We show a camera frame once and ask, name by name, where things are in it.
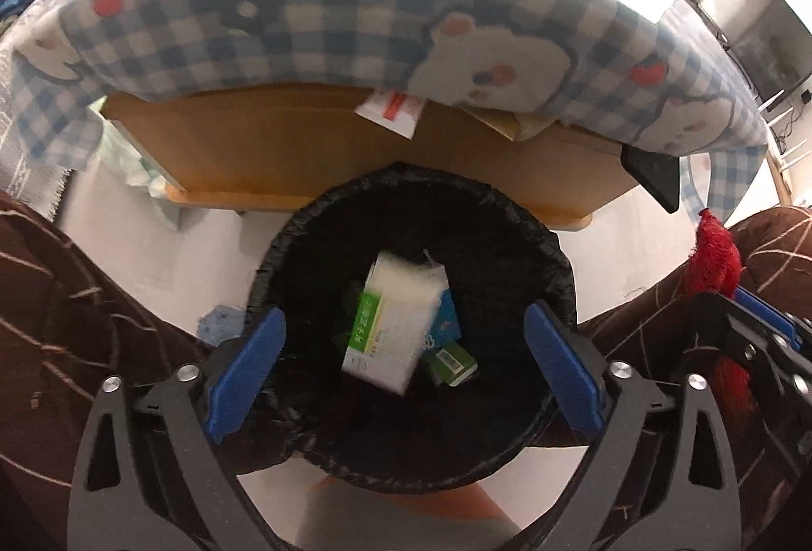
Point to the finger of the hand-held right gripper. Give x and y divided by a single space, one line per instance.
780 392
771 316

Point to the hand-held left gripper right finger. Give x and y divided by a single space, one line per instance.
564 373

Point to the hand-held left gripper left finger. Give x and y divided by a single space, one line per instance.
244 373

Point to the red tassel cloth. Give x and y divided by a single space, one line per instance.
717 253

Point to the dark green carton box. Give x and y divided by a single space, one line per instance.
451 364

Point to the trash bin with black liner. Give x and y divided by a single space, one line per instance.
488 246

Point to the white box with green label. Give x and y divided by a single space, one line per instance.
393 329

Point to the light blue floor cloth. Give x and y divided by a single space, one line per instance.
219 326

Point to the black flat object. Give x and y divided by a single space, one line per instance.
653 177

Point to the white router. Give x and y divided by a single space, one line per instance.
786 113

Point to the orange and grey garment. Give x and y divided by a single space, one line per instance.
406 516

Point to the green plastic bag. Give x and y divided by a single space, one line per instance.
130 161

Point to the brown cardboard piece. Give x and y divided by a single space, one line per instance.
504 123

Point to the flat screen television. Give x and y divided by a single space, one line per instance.
761 18

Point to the white paper with red label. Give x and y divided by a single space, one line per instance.
390 110

